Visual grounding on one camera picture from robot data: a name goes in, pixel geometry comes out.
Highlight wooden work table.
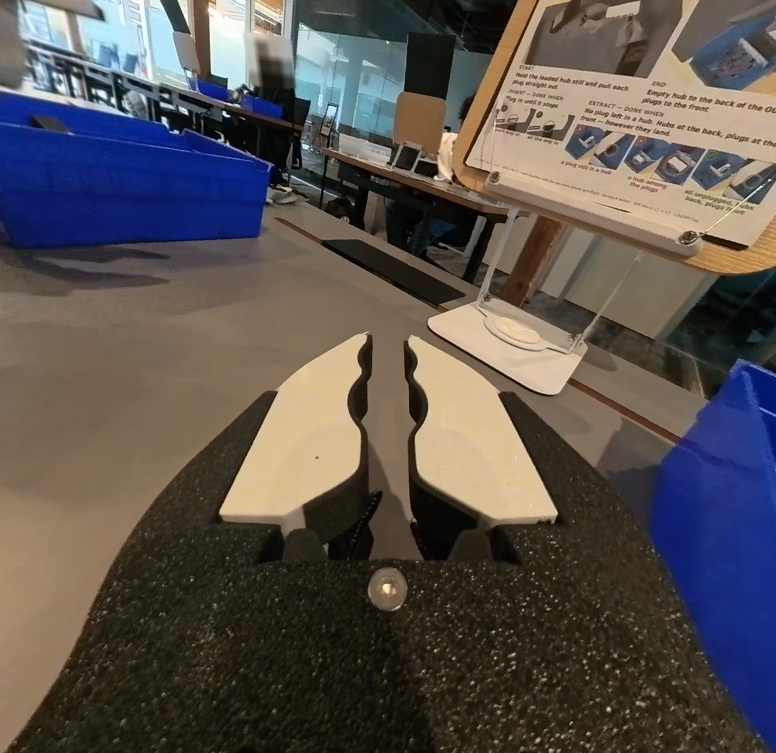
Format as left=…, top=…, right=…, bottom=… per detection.
left=320, top=146, right=528, bottom=283

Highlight small wooden board stand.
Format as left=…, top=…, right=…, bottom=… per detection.
left=388, top=91, right=448, bottom=173

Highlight wooden post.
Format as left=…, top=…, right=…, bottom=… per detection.
left=500, top=215, right=567, bottom=310
left=185, top=0, right=212, bottom=77

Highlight black table cable cover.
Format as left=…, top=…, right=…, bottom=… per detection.
left=321, top=239, right=466, bottom=308

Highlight printed instruction sheet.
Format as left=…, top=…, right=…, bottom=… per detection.
left=464, top=0, right=776, bottom=250

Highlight black backpack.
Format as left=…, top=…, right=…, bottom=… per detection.
left=324, top=196, right=367, bottom=229

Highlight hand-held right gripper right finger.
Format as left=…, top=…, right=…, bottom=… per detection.
left=403, top=334, right=559, bottom=548

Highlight instruction board on stand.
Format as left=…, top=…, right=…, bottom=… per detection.
left=427, top=0, right=776, bottom=396

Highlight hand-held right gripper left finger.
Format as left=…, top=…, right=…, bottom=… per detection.
left=219, top=332, right=375, bottom=546

